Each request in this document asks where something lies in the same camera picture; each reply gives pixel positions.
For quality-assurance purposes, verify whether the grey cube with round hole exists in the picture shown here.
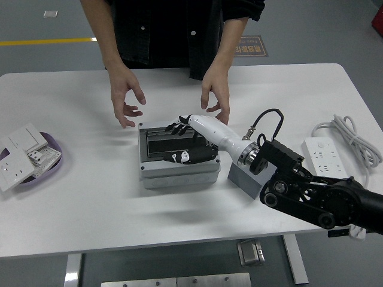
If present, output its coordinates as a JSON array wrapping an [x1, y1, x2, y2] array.
[[227, 162, 278, 200]]

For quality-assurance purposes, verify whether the white wall switch panel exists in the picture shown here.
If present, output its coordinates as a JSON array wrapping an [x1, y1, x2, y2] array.
[[0, 122, 50, 156]]

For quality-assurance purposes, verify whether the white power strip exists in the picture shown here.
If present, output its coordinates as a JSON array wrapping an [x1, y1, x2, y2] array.
[[301, 137, 350, 177]]

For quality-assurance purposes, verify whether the person's left hand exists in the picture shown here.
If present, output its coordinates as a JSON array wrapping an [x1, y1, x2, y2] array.
[[200, 63, 232, 126]]

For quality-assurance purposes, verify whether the yellow floor tape line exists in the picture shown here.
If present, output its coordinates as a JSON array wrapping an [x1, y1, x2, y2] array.
[[0, 37, 98, 47]]

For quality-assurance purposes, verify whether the white wall socket panel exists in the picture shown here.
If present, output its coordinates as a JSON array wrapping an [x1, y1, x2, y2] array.
[[0, 148, 35, 193]]

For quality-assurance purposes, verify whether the metal base plate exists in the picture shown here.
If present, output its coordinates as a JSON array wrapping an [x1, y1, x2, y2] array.
[[101, 272, 253, 287]]

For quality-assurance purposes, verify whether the grey junction box with lid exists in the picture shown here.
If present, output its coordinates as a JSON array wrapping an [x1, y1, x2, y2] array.
[[137, 119, 222, 190]]

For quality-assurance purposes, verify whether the purple tray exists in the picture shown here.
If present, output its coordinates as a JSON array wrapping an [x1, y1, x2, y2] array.
[[0, 132, 65, 190]]

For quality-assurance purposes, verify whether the person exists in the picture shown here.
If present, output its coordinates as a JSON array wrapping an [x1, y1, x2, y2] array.
[[79, 0, 267, 81]]

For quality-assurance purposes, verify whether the white table leg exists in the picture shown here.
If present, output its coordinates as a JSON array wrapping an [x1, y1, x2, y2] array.
[[282, 234, 309, 285], [63, 253, 83, 287]]

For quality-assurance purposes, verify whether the silver metal floor box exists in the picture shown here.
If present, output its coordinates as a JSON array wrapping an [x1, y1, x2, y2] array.
[[237, 239, 266, 267]]

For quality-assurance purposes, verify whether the person's right hand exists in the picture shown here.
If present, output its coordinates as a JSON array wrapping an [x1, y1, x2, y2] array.
[[108, 67, 147, 130]]

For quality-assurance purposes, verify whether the brown floor sign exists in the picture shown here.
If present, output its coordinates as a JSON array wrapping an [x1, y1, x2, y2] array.
[[233, 35, 269, 58]]

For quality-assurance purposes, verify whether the white power cable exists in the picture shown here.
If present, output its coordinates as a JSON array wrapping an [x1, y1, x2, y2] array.
[[311, 114, 383, 240]]

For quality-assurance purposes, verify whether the small white socket module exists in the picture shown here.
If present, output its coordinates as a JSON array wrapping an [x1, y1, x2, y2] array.
[[26, 149, 44, 166]]

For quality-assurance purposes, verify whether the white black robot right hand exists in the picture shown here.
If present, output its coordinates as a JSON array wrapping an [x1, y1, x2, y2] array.
[[163, 114, 251, 165]]

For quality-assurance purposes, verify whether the red object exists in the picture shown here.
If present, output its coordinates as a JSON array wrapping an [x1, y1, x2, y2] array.
[[370, 4, 383, 34]]

